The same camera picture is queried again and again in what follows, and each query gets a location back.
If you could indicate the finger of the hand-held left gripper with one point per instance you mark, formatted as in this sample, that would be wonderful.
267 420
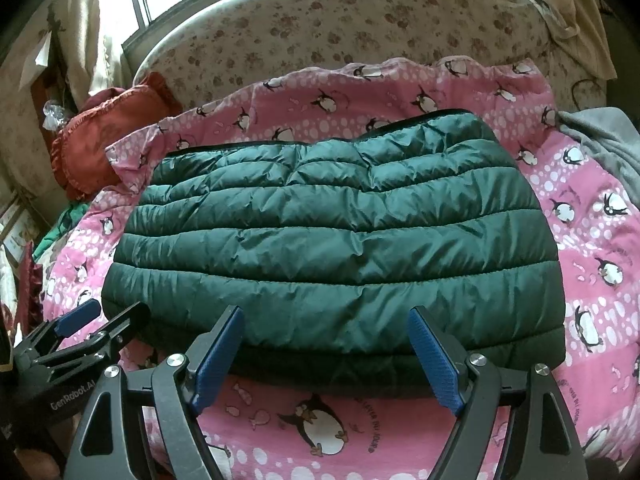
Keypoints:
115 330
75 319

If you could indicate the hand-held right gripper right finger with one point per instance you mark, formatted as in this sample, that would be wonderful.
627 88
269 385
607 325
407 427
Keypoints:
435 360

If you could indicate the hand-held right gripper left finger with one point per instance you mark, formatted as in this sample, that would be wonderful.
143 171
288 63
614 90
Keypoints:
215 360

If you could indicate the dark green puffer jacket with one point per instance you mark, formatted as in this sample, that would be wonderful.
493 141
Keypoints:
325 240

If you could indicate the green cloth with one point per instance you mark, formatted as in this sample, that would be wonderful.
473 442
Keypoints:
60 230

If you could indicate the pink penguin print blanket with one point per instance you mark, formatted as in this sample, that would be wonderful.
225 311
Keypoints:
575 270

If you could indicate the red frilled cushion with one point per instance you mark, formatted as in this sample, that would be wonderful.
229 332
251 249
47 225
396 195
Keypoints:
100 145

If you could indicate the clear plastic bag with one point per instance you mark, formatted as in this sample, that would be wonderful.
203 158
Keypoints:
56 114

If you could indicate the grey cloth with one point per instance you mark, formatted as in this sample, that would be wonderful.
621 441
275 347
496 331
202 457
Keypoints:
605 145

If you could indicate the beige floral curtain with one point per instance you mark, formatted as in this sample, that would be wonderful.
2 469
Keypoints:
85 35

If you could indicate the cream cloth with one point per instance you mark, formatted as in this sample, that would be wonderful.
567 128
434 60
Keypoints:
565 5

